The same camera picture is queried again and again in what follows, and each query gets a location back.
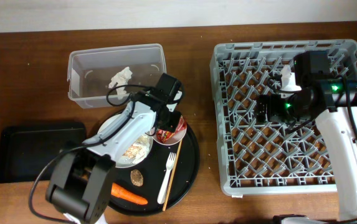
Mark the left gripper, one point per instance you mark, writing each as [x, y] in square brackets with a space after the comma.
[172, 125]

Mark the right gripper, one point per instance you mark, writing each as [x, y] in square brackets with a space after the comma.
[272, 100]

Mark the red snack wrapper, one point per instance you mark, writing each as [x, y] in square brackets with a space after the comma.
[164, 136]

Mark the white tissue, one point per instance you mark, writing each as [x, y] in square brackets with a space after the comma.
[121, 78]
[146, 141]

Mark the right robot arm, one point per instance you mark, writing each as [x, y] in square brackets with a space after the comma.
[311, 93]

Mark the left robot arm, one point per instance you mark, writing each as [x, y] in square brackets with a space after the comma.
[81, 181]

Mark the grey dishwasher rack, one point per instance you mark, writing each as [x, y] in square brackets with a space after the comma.
[261, 159]

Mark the pink bowl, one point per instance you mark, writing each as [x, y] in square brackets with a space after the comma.
[172, 141]

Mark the white plastic fork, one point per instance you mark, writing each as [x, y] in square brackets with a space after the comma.
[169, 166]

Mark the peanut shell scraps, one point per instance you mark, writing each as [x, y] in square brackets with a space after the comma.
[135, 150]

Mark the wooden chopstick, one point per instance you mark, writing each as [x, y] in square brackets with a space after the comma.
[170, 183]

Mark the grey plate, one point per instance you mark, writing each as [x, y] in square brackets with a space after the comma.
[131, 144]

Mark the round black tray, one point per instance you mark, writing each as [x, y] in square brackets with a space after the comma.
[153, 169]

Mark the brown walnut shell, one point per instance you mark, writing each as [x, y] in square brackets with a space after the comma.
[136, 178]

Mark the orange carrot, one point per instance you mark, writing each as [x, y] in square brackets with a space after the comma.
[120, 192]

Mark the clear plastic bin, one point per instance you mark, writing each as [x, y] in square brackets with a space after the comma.
[90, 72]

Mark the black rectangular tray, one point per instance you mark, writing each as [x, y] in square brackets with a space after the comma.
[26, 149]

